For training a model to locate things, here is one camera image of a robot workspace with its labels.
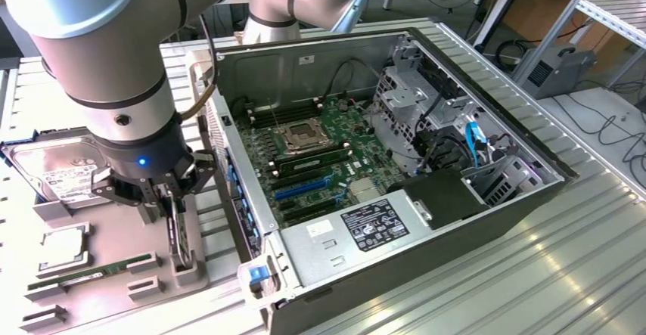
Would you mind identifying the silver chipset heatsink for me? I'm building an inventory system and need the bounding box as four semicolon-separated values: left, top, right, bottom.
348;178;384;203

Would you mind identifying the thin socket locking lever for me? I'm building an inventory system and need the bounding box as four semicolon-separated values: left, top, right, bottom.
267;98;282;130

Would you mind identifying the silver perforated disk bay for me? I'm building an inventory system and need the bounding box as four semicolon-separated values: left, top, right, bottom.
462;155;566;207

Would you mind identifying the silver hard disk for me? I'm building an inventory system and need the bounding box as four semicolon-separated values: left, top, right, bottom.
3;134;110;210

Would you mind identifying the black loose cable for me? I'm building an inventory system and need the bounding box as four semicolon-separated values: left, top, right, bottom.
553;92;646;164

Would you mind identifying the silver power supply unit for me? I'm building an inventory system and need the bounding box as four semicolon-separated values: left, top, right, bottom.
279;189;437;289

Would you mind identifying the silver CPU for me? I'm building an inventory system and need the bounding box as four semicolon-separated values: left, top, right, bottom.
39;231;87;268

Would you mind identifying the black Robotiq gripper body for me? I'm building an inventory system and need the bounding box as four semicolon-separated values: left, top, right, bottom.
94;115;197;184

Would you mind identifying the black plastic shroud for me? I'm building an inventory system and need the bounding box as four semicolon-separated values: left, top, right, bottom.
402;170;492;231

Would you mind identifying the green RAM stick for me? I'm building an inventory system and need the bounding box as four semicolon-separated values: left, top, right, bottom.
26;253;153;291
277;152;350;173

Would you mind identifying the black wire bundle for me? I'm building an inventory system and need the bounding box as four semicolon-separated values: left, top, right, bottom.
413;125;478;172

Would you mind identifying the graphics card with black fan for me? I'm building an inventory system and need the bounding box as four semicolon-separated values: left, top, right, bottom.
165;194;197;271

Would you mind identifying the blue data wire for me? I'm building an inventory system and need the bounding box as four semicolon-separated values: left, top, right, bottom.
466;120;490;169

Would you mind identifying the blue expansion slot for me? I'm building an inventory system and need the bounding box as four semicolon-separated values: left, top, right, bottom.
274;177;333;200

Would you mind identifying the black long expansion slot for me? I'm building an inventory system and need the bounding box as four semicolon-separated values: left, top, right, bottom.
271;168;327;191
282;209;330;227
279;197;338;219

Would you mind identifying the green motherboard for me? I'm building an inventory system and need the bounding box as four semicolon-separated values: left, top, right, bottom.
237;96;405;228

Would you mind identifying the black looped wire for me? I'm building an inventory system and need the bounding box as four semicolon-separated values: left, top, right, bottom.
321;57;380;100

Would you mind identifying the grey parts rack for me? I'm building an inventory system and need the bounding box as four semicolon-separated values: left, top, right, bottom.
18;189;211;332

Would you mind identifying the aluminium profile frame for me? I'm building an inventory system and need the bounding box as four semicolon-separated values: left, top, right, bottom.
509;0;646;90

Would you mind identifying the open dark PC case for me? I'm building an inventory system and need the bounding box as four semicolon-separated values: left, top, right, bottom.
185;26;580;335

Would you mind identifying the blue disk bracket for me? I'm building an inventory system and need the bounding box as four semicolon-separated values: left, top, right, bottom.
0;123;95;168

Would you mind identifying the metal CPU socket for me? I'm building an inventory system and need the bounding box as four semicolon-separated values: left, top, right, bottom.
271;121;330;157

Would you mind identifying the grey box with handle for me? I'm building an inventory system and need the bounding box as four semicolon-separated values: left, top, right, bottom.
520;46;600;100

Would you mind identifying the silver drive cage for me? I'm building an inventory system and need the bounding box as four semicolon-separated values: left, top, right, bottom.
373;34;486;162

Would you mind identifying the black coiled cable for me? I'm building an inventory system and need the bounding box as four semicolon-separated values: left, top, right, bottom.
497;39;529;67

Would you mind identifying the blue case latch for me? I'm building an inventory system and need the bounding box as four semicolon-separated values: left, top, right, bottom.
249;265;269;287

